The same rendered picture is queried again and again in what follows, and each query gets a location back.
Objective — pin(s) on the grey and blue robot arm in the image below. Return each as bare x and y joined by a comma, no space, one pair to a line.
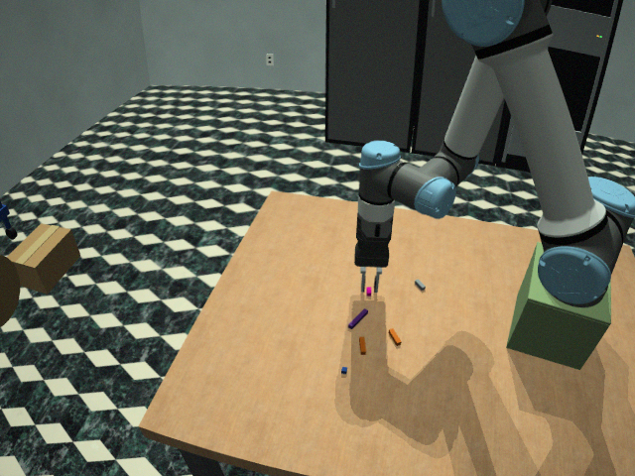
511,39

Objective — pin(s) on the purple rod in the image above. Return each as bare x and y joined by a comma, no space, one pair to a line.
358,318

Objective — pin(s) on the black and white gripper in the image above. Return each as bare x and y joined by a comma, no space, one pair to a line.
373,232

